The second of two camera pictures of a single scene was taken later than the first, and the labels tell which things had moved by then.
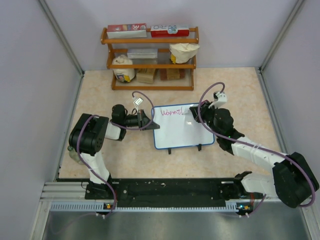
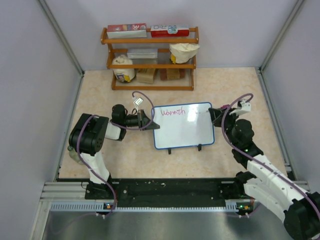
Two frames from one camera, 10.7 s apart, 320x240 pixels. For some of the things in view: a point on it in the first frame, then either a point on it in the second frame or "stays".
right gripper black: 204,109 → 217,116
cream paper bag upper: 182,52 stays
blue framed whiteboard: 178,130 stays
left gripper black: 142,115 stays
